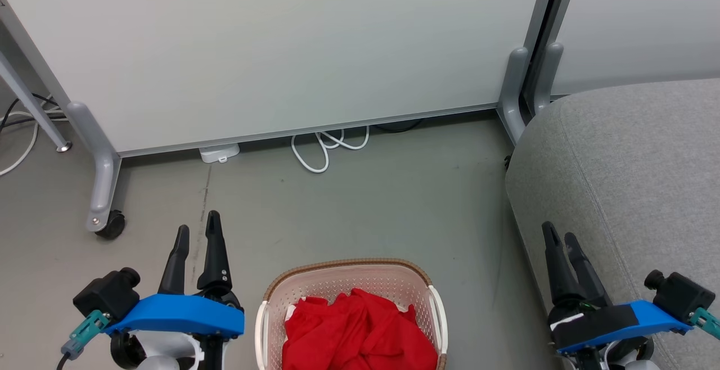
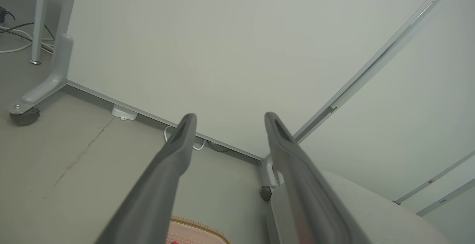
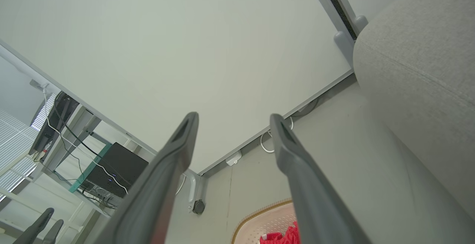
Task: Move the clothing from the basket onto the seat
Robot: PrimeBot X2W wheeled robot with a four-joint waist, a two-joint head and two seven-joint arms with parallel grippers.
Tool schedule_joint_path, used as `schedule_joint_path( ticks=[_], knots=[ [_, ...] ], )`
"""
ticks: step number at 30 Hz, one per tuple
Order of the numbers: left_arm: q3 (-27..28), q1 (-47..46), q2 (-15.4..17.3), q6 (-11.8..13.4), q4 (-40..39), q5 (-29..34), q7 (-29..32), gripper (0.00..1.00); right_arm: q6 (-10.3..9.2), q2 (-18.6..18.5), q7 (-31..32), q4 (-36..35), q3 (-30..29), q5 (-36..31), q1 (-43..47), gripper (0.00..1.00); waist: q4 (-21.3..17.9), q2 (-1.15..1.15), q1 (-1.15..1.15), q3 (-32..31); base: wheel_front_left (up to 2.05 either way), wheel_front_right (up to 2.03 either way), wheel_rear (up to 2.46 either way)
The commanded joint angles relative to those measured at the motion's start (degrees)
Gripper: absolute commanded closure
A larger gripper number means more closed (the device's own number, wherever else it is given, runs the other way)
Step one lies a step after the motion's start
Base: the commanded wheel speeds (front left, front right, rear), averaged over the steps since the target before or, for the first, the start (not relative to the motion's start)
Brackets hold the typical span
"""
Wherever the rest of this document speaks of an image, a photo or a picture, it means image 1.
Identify blue left camera mount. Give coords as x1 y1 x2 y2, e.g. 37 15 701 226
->
104 294 246 340

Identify white coiled cable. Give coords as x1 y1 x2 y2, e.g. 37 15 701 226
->
290 126 371 174

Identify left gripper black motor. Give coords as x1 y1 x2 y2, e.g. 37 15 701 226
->
110 210 233 370

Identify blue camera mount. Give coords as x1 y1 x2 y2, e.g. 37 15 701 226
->
553 300 694 355
104 294 246 340

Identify blue right camera mount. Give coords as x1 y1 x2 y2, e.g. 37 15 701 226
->
553 300 694 355

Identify narrow white partition panel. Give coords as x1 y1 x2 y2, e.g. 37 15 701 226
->
548 0 720 98

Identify red basketball jersey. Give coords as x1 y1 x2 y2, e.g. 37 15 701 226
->
281 287 439 370

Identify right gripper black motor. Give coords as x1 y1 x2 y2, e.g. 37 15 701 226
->
541 222 656 370

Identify white floor cable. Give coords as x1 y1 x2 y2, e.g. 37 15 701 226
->
0 110 64 177

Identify grey metal table leg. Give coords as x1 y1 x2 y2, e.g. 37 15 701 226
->
0 49 72 153

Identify teal right camera connector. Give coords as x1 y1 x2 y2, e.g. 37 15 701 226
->
688 307 720 340

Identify grey partition leg with caster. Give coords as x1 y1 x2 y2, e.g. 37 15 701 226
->
66 101 126 240

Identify black cable under partition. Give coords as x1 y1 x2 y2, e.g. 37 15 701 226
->
373 118 424 133

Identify beige plastic laundry basket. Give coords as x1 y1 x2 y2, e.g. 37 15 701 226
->
254 258 449 370

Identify teal camera connector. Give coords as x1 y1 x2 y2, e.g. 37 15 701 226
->
61 310 111 359
688 307 720 340

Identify teal left camera connector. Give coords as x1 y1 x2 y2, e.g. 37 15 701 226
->
61 310 111 359

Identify grey fabric sofa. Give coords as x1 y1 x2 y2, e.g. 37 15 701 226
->
505 78 720 370

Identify large white partition panel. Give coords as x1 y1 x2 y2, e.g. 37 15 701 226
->
0 0 563 158

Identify white power adapter box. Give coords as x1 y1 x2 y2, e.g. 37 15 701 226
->
199 143 241 164

